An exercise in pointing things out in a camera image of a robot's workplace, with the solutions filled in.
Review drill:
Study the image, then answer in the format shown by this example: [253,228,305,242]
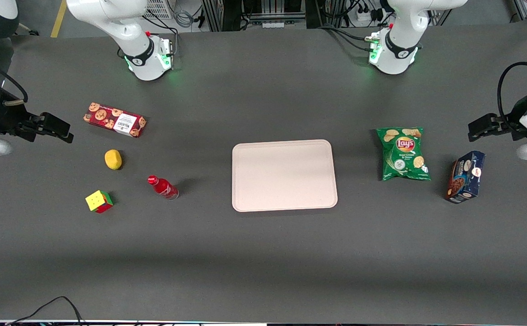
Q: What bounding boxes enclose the grey coiled cable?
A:
[173,8,197,29]

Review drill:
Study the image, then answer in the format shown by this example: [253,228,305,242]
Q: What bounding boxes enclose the long black looped cable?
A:
[498,61,527,132]

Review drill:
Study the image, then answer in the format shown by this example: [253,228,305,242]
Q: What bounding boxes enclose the thin black table-edge cable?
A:
[5,296,85,326]

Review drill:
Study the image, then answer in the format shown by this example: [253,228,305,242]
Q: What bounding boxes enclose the red cookie box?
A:
[83,102,147,138]

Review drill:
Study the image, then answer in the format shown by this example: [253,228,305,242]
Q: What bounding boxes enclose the aluminium equipment rack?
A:
[201,0,320,32]

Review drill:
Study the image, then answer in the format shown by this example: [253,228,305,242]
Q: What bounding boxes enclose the yellow lemon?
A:
[104,149,123,171]

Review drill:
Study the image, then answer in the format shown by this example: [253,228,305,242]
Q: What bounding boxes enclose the black base cables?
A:
[117,16,179,60]
[318,24,382,53]

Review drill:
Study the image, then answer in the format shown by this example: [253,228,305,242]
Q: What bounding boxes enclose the black left base cables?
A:
[318,24,382,53]

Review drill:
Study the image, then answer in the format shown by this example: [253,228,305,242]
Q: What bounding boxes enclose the dark blue cookie box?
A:
[445,151,486,204]

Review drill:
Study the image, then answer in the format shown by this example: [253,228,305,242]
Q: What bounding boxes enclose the black right base cables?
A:
[117,16,179,60]

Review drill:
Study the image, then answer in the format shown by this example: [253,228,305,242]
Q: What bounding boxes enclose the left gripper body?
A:
[494,94,527,139]

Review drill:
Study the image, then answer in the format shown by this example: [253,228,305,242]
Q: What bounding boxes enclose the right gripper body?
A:
[0,102,44,142]

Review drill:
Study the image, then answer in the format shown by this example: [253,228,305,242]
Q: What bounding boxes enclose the colourful puzzle cube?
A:
[85,190,114,214]

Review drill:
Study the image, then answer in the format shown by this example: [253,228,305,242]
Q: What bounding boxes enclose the green Lay's chips bag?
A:
[376,127,431,182]

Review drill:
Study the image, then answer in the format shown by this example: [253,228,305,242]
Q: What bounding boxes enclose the red coke bottle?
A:
[148,175,179,200]

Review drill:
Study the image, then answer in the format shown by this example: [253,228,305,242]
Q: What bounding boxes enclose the white perforated panel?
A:
[142,0,176,20]

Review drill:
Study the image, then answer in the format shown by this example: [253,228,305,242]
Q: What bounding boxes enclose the beige plastic tray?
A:
[232,139,338,212]

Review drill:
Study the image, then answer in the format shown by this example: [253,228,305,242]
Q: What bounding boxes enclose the white power strip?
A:
[355,8,385,26]

